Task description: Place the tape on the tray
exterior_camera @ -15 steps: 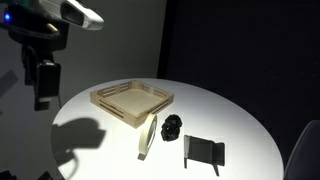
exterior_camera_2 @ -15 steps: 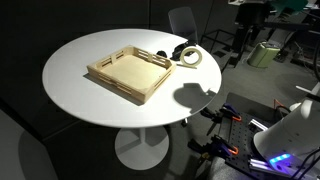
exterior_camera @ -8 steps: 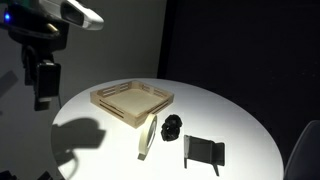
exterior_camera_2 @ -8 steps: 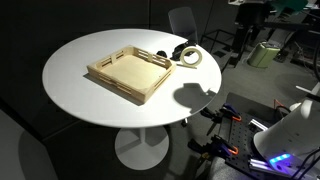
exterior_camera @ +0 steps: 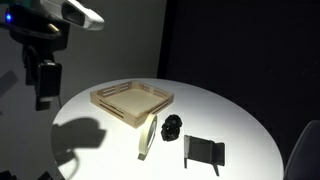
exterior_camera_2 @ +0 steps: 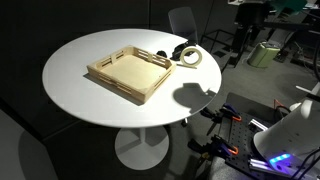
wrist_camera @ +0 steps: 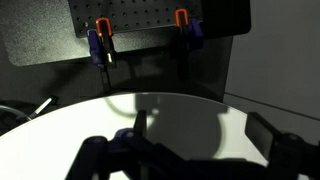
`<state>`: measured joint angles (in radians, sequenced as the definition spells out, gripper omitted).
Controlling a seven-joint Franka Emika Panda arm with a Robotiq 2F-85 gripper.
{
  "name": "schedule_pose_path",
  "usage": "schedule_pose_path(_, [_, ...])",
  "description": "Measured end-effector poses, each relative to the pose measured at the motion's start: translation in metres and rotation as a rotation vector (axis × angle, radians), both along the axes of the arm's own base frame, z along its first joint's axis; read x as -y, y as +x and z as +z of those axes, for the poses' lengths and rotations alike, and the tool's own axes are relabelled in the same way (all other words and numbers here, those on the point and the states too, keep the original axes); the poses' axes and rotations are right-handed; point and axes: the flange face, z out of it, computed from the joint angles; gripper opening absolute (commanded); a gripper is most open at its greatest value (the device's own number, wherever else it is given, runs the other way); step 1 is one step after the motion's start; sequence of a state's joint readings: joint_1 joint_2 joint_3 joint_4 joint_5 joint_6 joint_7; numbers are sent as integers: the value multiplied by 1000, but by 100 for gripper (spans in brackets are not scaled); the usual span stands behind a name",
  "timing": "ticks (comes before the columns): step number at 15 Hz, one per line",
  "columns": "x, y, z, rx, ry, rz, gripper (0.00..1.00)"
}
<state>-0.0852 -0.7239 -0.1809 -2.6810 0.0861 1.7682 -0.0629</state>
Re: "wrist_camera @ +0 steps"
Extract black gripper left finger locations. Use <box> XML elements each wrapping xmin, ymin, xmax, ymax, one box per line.
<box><xmin>64</xmin><ymin>109</ymin><xmax>188</xmax><ymax>180</ymax></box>

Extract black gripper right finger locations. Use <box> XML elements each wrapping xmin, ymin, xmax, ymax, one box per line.
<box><xmin>245</xmin><ymin>112</ymin><xmax>320</xmax><ymax>180</ymax></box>

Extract black white stick tool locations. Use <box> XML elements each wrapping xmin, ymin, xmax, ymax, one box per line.
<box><xmin>28</xmin><ymin>95</ymin><xmax>59</xmax><ymax>119</ymax></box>

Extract black flat panel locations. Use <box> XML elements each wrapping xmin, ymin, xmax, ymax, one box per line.
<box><xmin>93</xmin><ymin>33</ymin><xmax>234</xmax><ymax>103</ymax></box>

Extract white cable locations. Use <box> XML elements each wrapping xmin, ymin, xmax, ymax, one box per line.
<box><xmin>0</xmin><ymin>104</ymin><xmax>31</xmax><ymax>122</ymax></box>

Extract black perforated board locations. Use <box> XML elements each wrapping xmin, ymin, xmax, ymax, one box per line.
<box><xmin>68</xmin><ymin>0</ymin><xmax>251</xmax><ymax>38</ymax></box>

